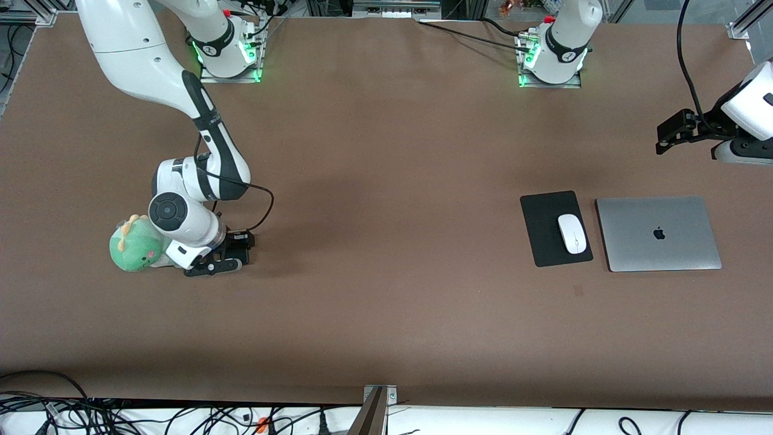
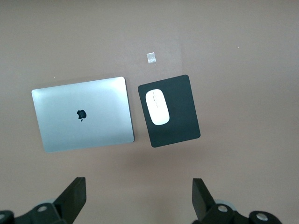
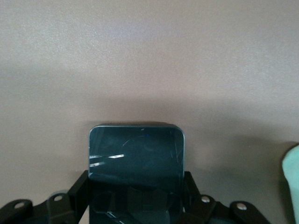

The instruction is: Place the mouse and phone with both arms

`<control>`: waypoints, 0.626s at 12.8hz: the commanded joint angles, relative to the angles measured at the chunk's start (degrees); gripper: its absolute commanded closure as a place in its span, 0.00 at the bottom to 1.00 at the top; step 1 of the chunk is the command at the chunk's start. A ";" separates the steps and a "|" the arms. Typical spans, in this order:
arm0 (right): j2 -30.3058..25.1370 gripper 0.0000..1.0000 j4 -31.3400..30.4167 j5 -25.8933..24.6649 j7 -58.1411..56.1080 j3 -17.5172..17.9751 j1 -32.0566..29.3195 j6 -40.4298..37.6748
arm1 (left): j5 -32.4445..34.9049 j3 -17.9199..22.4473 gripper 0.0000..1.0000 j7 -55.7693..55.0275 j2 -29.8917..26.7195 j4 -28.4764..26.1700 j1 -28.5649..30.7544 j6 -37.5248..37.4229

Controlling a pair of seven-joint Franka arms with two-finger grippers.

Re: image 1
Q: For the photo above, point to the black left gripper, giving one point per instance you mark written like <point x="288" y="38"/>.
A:
<point x="710" y="122"/>

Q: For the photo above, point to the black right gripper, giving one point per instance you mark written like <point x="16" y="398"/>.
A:
<point x="234" y="243"/>

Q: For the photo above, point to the white computer mouse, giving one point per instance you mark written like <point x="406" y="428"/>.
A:
<point x="572" y="233"/>

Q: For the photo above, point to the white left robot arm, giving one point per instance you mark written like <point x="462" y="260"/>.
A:
<point x="752" y="96"/>

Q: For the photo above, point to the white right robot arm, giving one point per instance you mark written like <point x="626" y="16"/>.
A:
<point x="139" y="54"/>

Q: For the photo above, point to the black mouse pad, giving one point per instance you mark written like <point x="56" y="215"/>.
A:
<point x="543" y="229"/>

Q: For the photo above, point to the silver closed laptop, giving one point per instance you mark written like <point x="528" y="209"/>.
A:
<point x="658" y="234"/>

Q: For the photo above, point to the green dinosaur plush toy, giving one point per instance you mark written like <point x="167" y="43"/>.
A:
<point x="136" y="248"/>

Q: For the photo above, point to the grey metal equipment box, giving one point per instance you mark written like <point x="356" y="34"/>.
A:
<point x="395" y="8"/>

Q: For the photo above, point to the aluminium frame rail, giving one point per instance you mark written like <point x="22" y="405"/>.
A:
<point x="24" y="15"/>
<point x="746" y="24"/>

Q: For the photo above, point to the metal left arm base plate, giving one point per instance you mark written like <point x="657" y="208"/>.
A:
<point x="549" y="85"/>

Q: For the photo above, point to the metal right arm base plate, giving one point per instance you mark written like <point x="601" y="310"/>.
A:
<point x="229" y="78"/>

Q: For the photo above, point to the metal camera post bracket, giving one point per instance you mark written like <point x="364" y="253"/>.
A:
<point x="377" y="411"/>

